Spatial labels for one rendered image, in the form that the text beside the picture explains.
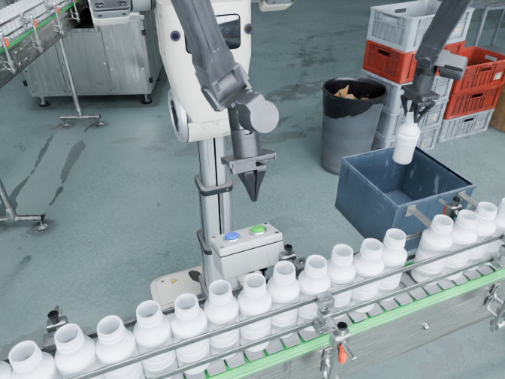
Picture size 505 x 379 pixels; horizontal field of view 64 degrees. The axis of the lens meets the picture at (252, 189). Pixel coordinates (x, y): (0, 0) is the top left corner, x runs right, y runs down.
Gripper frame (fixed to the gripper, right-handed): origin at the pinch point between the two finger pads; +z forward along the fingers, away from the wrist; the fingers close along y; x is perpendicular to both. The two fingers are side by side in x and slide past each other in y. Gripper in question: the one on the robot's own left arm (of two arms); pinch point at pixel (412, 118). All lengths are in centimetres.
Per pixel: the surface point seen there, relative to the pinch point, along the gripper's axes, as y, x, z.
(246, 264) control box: -34, 69, 8
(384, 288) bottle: -48, 44, 10
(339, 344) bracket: -57, 61, 8
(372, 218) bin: -7.8, 12.7, 31.1
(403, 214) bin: -16.9, 9.9, 23.3
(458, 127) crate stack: 137, -199, 98
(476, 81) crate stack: 138, -202, 58
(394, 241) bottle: -46, 44, -1
